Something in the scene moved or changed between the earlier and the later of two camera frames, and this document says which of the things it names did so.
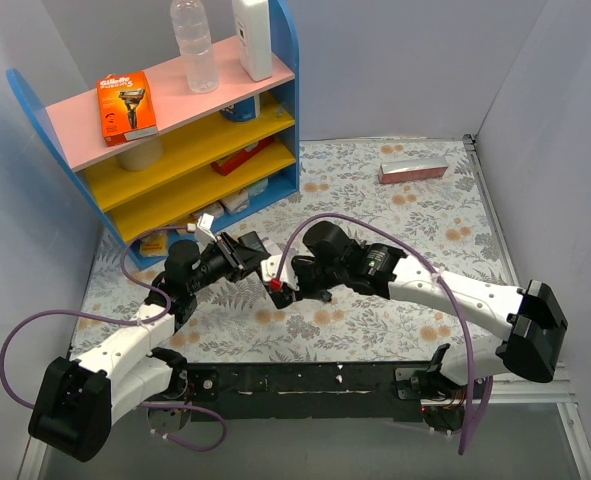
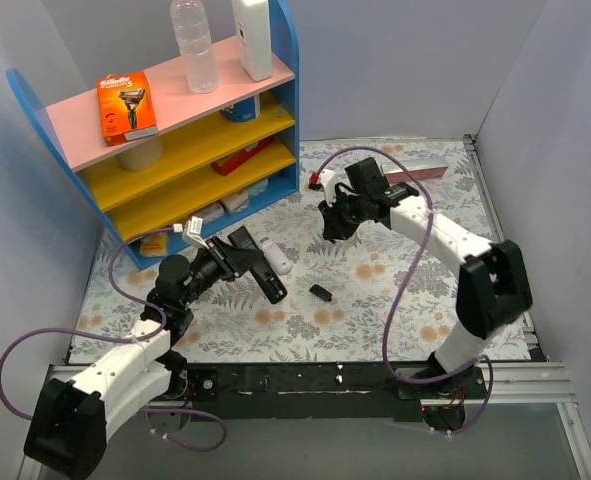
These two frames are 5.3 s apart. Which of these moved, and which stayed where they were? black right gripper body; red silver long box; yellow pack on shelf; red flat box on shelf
Moved: black right gripper body
Stayed: red flat box on shelf; yellow pack on shelf; red silver long box
